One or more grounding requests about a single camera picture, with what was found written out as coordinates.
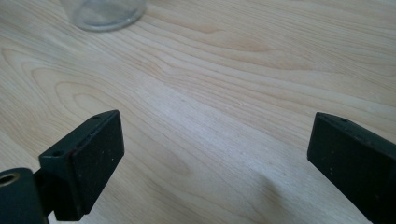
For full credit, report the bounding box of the clear glass jar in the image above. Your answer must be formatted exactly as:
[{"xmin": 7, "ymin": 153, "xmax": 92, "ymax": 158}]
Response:
[{"xmin": 59, "ymin": 0, "xmax": 148, "ymax": 33}]

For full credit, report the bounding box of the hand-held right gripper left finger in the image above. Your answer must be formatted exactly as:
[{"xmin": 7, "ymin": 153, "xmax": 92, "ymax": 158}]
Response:
[{"xmin": 38, "ymin": 109, "xmax": 125, "ymax": 222}]

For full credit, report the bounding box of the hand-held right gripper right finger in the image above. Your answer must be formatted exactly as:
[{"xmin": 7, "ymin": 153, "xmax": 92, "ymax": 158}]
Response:
[{"xmin": 306, "ymin": 111, "xmax": 396, "ymax": 224}]

